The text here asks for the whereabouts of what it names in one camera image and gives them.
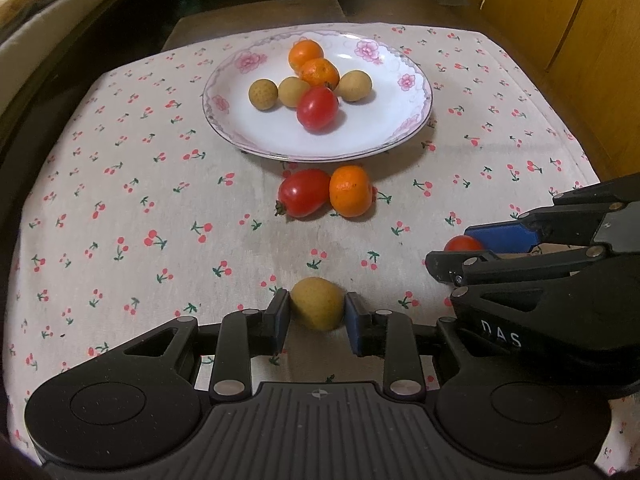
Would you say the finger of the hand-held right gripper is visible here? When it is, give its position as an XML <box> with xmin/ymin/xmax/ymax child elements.
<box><xmin>426</xmin><ymin>245</ymin><xmax>615</xmax><ymax>287</ymax></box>
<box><xmin>465</xmin><ymin>174</ymin><xmax>640</xmax><ymax>253</ymax></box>

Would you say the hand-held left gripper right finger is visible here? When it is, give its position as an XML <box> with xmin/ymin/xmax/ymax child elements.
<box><xmin>346</xmin><ymin>292</ymin><xmax>493</xmax><ymax>403</ymax></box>

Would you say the red cherry tomato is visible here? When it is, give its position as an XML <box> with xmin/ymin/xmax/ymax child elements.
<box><xmin>443</xmin><ymin>235</ymin><xmax>485</xmax><ymax>254</ymax></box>
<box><xmin>296</xmin><ymin>86</ymin><xmax>340</xmax><ymax>133</ymax></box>
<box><xmin>274</xmin><ymin>169</ymin><xmax>333</xmax><ymax>219</ymax></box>

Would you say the beige mattress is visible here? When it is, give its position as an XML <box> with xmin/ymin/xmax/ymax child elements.
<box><xmin>0</xmin><ymin>0</ymin><xmax>147</xmax><ymax>117</ymax></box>

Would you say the white floral rim plate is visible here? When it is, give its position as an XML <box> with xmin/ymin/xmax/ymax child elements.
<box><xmin>202</xmin><ymin>31</ymin><xmax>434</xmax><ymax>162</ymax></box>

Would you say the cherry print tablecloth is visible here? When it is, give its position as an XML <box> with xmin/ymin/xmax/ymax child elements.
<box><xmin>0</xmin><ymin>22</ymin><xmax>626</xmax><ymax>476</ymax></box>

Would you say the small orange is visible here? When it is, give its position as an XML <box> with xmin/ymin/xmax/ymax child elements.
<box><xmin>288</xmin><ymin>39</ymin><xmax>325</xmax><ymax>73</ymax></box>
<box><xmin>298</xmin><ymin>58</ymin><xmax>341</xmax><ymax>90</ymax></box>
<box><xmin>328</xmin><ymin>165</ymin><xmax>375</xmax><ymax>219</ymax></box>

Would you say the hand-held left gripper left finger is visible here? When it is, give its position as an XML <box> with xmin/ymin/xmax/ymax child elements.
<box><xmin>117</xmin><ymin>288</ymin><xmax>292</xmax><ymax>405</ymax></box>

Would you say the brown longan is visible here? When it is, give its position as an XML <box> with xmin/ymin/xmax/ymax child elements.
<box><xmin>334</xmin><ymin>70</ymin><xmax>373</xmax><ymax>103</ymax></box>
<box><xmin>291</xmin><ymin>276</ymin><xmax>347</xmax><ymax>332</ymax></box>
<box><xmin>248</xmin><ymin>79</ymin><xmax>279</xmax><ymax>111</ymax></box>
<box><xmin>277</xmin><ymin>76</ymin><xmax>313</xmax><ymax>108</ymax></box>

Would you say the dark wooden stool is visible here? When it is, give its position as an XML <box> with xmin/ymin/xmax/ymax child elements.
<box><xmin>161</xmin><ymin>0</ymin><xmax>346</xmax><ymax>53</ymax></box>

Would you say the light wooden wardrobe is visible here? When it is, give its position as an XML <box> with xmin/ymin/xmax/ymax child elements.
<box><xmin>445</xmin><ymin>0</ymin><xmax>640</xmax><ymax>181</ymax></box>

